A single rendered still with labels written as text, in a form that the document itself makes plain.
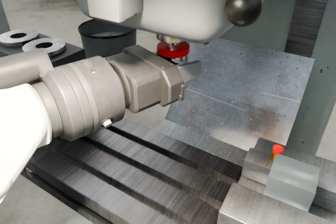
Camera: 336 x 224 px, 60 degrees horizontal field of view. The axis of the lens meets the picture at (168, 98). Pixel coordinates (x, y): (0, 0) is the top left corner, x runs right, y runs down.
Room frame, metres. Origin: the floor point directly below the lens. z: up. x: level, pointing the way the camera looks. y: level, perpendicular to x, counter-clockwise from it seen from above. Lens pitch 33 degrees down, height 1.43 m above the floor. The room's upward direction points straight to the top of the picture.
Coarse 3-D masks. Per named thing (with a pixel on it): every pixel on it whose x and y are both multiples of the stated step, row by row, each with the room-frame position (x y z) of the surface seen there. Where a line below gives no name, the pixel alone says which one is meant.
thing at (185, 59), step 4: (160, 56) 0.37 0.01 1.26; (184, 56) 0.37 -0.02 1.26; (188, 56) 0.38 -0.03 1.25; (168, 60) 0.37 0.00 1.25; (172, 60) 0.36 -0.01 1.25; (176, 60) 0.37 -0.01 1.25; (180, 60) 0.37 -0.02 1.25; (184, 60) 0.37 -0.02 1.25; (188, 60) 0.38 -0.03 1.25; (184, 84) 0.37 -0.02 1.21; (184, 88) 0.37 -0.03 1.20
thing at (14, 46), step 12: (0, 36) 0.65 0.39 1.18; (12, 36) 0.66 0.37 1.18; (24, 36) 0.65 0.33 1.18; (36, 36) 0.65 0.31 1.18; (48, 36) 0.68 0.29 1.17; (0, 48) 0.61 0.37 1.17; (12, 48) 0.61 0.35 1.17; (24, 48) 0.58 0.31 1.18; (36, 48) 0.58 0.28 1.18; (48, 48) 0.58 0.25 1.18; (60, 48) 0.58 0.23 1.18; (72, 48) 0.61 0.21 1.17; (60, 60) 0.55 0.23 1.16; (72, 60) 0.58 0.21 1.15
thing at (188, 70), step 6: (198, 60) 0.39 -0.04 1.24; (180, 66) 0.36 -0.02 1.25; (186, 66) 0.36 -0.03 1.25; (192, 66) 0.37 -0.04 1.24; (198, 66) 0.38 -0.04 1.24; (180, 72) 0.36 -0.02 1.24; (186, 72) 0.36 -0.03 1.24; (192, 72) 0.37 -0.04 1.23; (198, 72) 0.38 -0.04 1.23; (186, 78) 0.36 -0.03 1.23
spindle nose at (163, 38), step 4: (156, 36) 0.38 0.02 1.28; (160, 36) 0.37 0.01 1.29; (164, 36) 0.37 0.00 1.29; (160, 40) 0.37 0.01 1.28; (164, 40) 0.37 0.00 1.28; (168, 40) 0.37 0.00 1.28; (172, 40) 0.36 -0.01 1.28; (176, 40) 0.36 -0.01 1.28; (180, 40) 0.37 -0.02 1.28; (184, 40) 0.37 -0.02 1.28
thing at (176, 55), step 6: (162, 42) 0.40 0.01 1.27; (186, 42) 0.40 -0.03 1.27; (156, 48) 0.39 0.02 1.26; (162, 48) 0.37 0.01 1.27; (168, 48) 0.37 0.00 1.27; (174, 48) 0.37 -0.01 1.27; (180, 48) 0.37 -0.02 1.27; (186, 48) 0.38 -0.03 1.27; (162, 54) 0.37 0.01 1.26; (168, 54) 0.37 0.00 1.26; (174, 54) 0.36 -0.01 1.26; (180, 54) 0.37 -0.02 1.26; (186, 54) 0.37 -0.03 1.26
